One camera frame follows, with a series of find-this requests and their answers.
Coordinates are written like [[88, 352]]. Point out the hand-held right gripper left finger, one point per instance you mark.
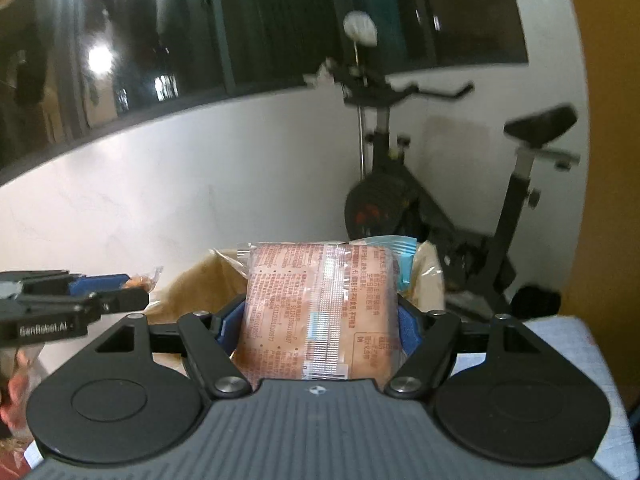
[[230, 325]]

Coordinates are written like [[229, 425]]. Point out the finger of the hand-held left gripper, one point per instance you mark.
[[125, 302], [100, 282]]

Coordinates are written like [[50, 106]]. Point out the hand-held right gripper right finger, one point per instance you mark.
[[407, 327]]

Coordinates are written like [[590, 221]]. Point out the small brown snack packet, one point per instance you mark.
[[146, 280]]

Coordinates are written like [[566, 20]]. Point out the cardboard box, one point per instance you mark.
[[195, 290]]

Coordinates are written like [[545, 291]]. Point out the pink clear bread packet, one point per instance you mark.
[[320, 310]]

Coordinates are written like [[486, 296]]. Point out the red patterned cloth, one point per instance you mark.
[[17, 400]]

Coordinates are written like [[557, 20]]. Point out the black exercise bike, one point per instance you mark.
[[400, 200]]

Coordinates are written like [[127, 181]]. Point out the checked tablecloth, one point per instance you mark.
[[575, 340]]

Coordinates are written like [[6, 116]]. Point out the wooden panel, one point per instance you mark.
[[615, 160]]

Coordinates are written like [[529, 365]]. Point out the crumpled plastic bag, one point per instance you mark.
[[320, 72]]

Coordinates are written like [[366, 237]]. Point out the dark framed window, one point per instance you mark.
[[250, 20]]

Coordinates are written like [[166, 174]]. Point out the white bag on pole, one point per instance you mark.
[[361, 27]]

